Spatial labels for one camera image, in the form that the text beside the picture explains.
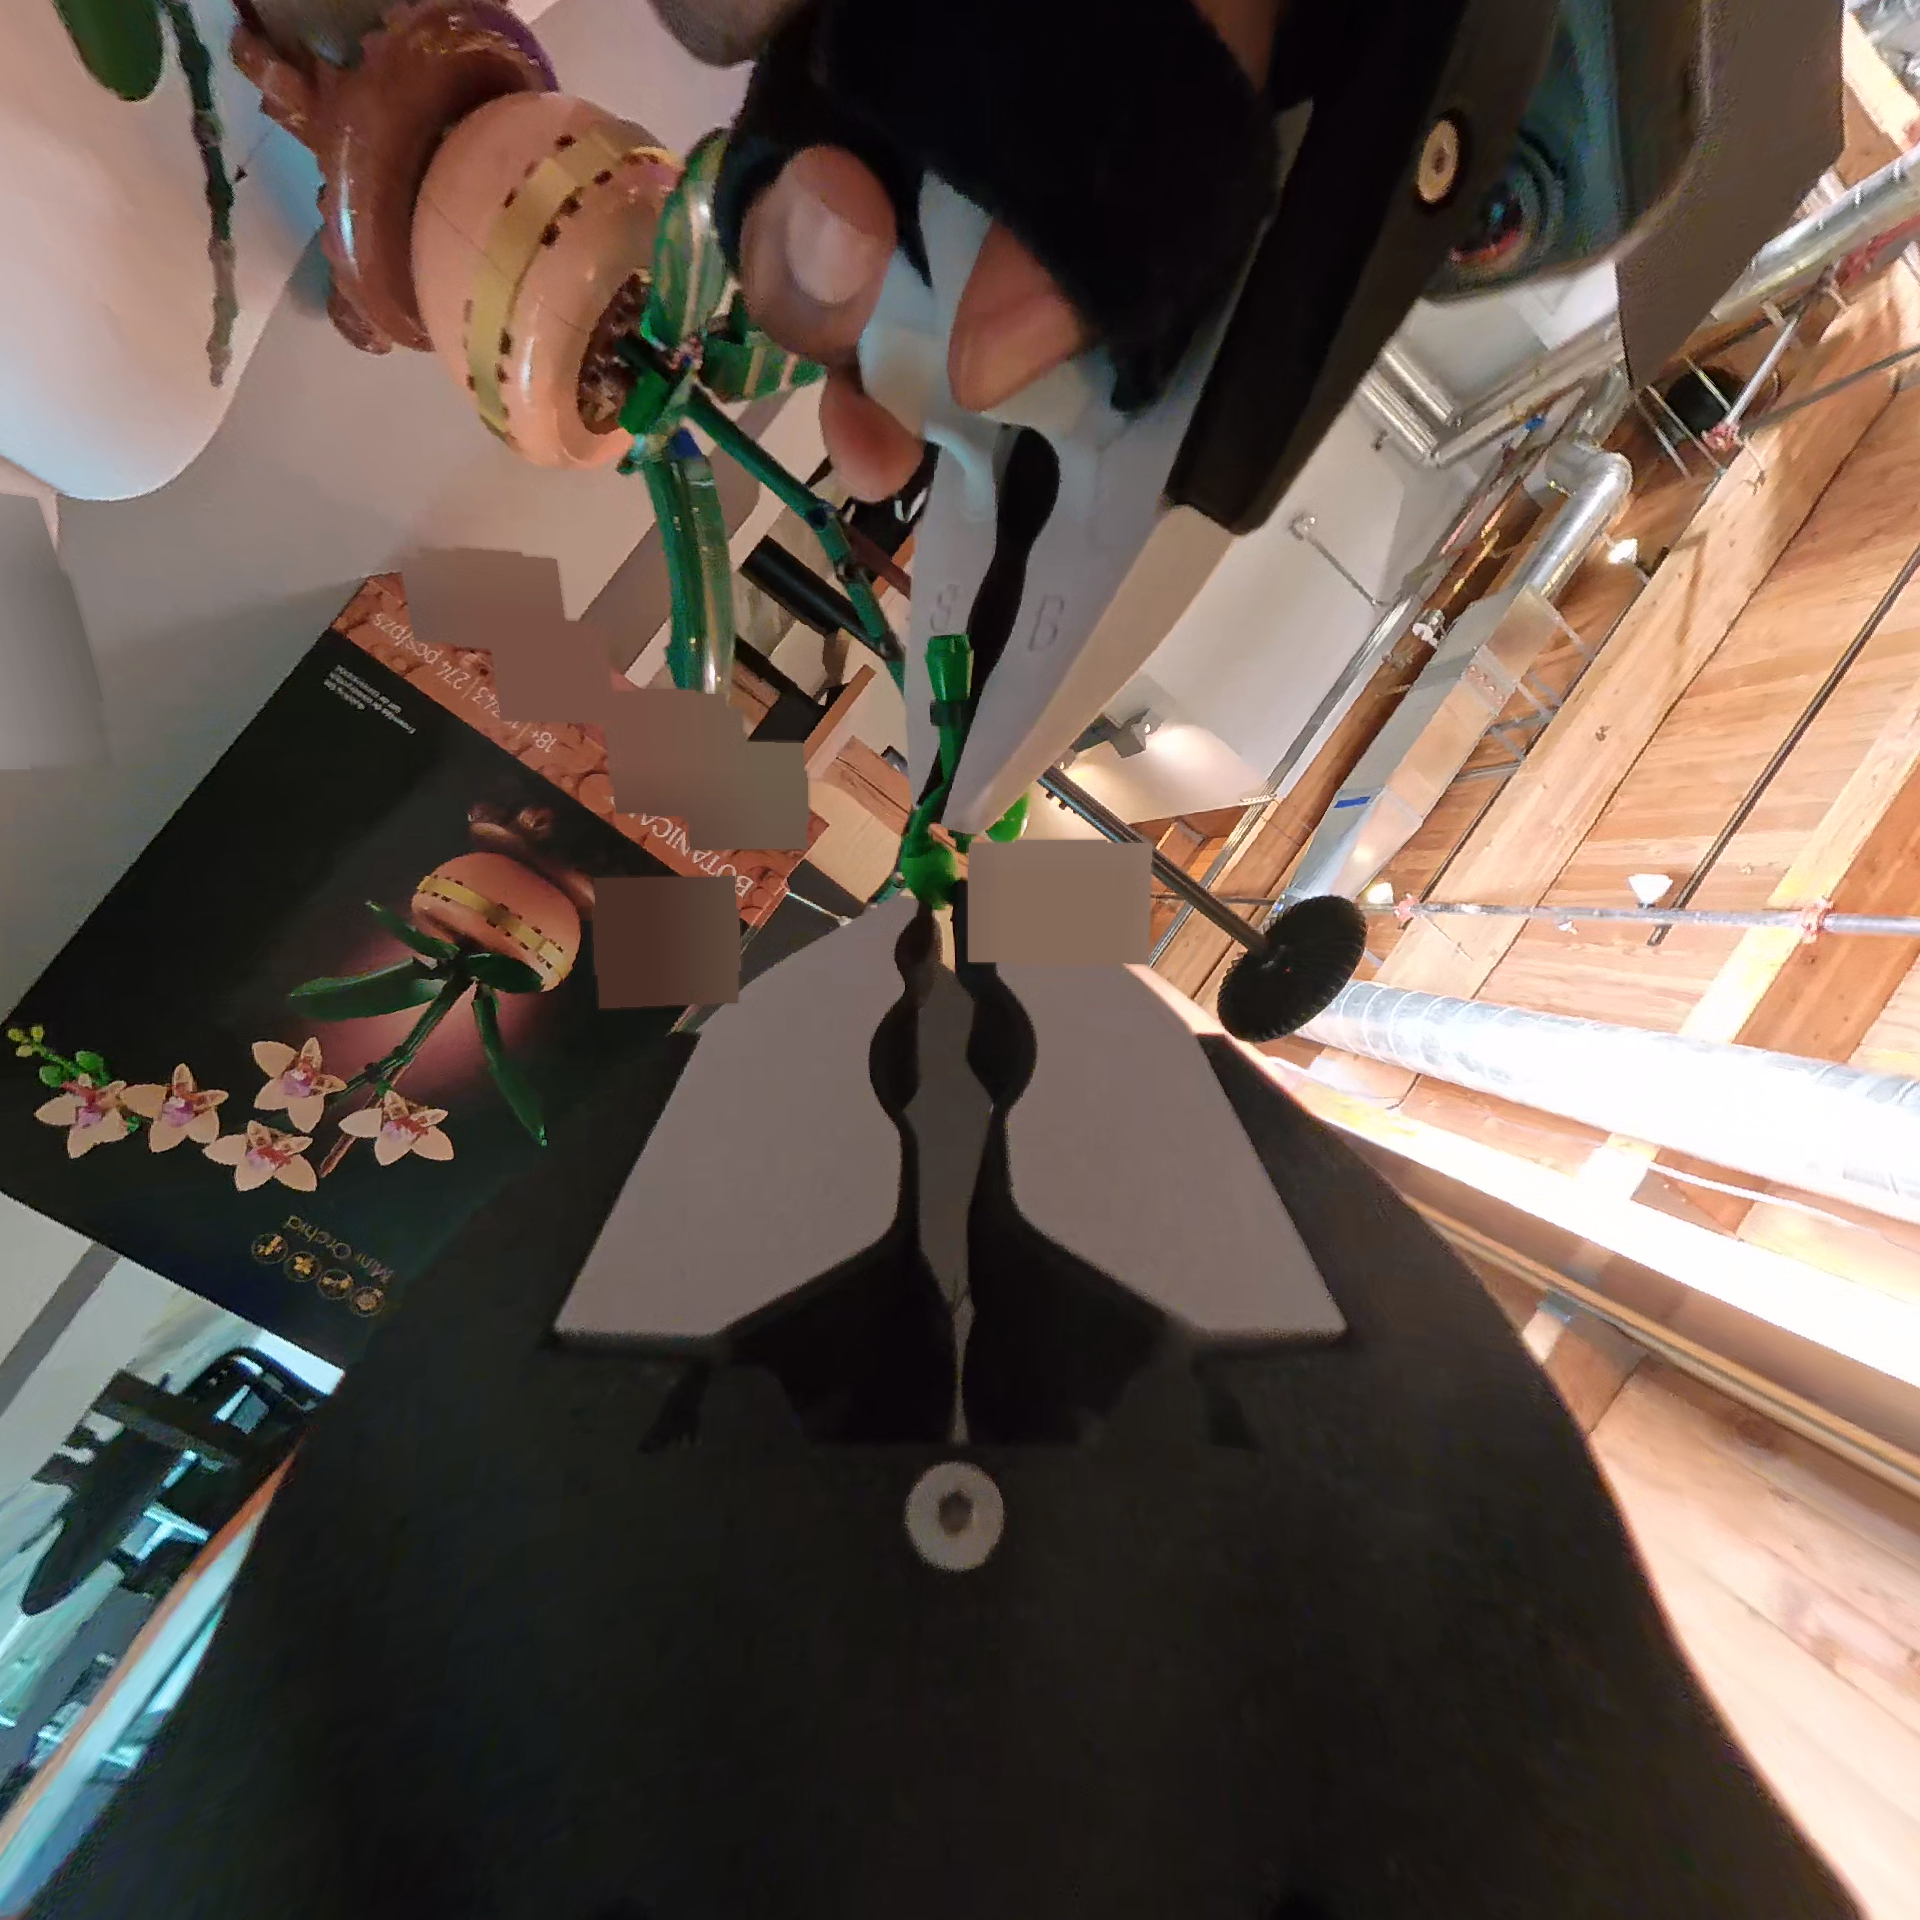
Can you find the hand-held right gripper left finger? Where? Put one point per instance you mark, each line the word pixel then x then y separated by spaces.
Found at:
pixel 751 1170

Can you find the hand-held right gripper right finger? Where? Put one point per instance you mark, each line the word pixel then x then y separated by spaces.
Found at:
pixel 1155 1184

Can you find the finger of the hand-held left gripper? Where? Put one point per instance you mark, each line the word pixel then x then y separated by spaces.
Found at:
pixel 943 556
pixel 1095 599

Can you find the green toy stem with bud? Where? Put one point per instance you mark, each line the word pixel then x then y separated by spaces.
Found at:
pixel 949 675

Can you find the green toy bud piece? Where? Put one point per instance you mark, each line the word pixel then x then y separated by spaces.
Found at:
pixel 927 873

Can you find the person's left hand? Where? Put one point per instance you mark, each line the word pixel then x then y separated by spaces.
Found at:
pixel 820 241

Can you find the black rod with toothed wheel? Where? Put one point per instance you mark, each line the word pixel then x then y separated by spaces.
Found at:
pixel 1290 967

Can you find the toy brick orchid pot model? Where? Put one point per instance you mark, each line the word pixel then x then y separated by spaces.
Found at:
pixel 511 270

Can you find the dark toy orchid set box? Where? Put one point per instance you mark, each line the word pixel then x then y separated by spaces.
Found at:
pixel 270 930

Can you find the white paper sheet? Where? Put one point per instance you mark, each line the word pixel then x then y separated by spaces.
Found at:
pixel 90 300

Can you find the green toy leaf with stem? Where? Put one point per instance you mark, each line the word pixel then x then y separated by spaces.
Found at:
pixel 113 36

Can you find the silver ventilation duct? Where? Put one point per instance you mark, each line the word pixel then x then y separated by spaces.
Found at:
pixel 1652 1095

